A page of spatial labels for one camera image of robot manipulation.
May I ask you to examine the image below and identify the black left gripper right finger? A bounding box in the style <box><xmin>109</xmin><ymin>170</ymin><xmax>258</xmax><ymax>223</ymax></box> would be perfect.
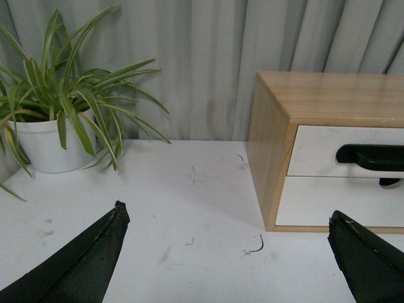
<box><xmin>328</xmin><ymin>210</ymin><xmax>403</xmax><ymax>302</ymax></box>

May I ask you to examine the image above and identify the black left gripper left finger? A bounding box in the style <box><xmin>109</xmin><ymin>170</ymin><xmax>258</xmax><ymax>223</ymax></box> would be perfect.
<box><xmin>1</xmin><ymin>201</ymin><xmax>130</xmax><ymax>302</ymax></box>

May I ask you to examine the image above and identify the white drawer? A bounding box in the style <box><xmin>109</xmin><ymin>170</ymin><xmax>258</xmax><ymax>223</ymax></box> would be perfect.
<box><xmin>287</xmin><ymin>126</ymin><xmax>403</xmax><ymax>178</ymax></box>
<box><xmin>276</xmin><ymin>177</ymin><xmax>403</xmax><ymax>227</ymax></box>

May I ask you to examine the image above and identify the wooden drawer cabinet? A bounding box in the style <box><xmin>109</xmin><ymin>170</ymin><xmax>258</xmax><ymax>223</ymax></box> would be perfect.
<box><xmin>247</xmin><ymin>71</ymin><xmax>403</xmax><ymax>234</ymax></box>

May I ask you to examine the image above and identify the white plant pot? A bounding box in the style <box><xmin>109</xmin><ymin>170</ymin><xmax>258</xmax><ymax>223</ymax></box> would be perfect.
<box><xmin>8</xmin><ymin>121</ymin><xmax>95</xmax><ymax>174</ymax></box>

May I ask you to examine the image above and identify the green spider plant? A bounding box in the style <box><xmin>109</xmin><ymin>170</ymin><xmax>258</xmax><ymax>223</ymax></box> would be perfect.
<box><xmin>0</xmin><ymin>4</ymin><xmax>172</xmax><ymax>202</ymax></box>

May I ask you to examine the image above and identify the grey curtain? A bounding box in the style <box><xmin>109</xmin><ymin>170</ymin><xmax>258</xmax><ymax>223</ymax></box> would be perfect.
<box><xmin>1</xmin><ymin>1</ymin><xmax>403</xmax><ymax>141</ymax></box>

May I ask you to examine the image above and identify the black lower drawer handle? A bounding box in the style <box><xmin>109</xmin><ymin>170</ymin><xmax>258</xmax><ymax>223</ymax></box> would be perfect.
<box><xmin>379</xmin><ymin>178</ymin><xmax>403</xmax><ymax>189</ymax></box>

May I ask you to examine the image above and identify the black drawer handle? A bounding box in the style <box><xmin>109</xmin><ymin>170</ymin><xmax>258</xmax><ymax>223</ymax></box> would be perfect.
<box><xmin>379</xmin><ymin>178</ymin><xmax>403</xmax><ymax>189</ymax></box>
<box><xmin>336</xmin><ymin>144</ymin><xmax>403</xmax><ymax>172</ymax></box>

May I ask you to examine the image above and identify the black upper drawer handle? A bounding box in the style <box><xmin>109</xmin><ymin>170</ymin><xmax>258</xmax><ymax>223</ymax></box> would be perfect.
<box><xmin>336</xmin><ymin>144</ymin><xmax>403</xmax><ymax>172</ymax></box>

